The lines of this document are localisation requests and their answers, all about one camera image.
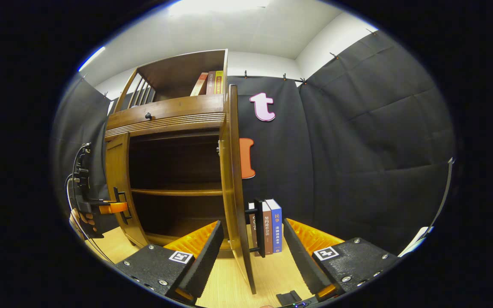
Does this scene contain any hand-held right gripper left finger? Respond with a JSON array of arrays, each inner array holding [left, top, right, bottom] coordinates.
[[114, 220, 225, 305]]

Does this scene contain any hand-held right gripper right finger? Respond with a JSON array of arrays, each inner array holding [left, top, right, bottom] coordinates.
[[283, 218, 401, 302]]

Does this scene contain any wooden shoe cabinet door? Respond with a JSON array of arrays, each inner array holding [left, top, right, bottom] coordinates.
[[219, 84, 267, 295], [105, 133, 149, 249]]

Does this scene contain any wooden double-door shoe cabinet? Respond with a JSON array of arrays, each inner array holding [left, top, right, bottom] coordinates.
[[103, 48, 230, 257]]

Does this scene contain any wooden cabinet shelf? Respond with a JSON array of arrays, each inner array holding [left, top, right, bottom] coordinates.
[[130, 188, 223, 197]]

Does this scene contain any blue book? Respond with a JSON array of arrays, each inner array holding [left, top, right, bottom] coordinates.
[[266, 198, 283, 254]]

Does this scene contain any brown book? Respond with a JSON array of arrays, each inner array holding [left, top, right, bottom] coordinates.
[[262, 201, 273, 256]]

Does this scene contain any white and dark red book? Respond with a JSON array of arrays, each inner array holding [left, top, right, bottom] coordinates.
[[248, 202, 261, 257]]

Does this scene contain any wooden drawer with black knob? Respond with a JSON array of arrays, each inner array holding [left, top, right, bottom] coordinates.
[[104, 94, 226, 141]]

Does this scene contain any black backdrop cloth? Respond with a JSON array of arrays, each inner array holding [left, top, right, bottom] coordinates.
[[52, 31, 457, 257]]

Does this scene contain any tan and red book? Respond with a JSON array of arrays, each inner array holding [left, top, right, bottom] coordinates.
[[190, 72, 209, 97]]

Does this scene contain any large ceiling light panel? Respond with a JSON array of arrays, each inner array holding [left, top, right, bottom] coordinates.
[[169, 0, 273, 15]]

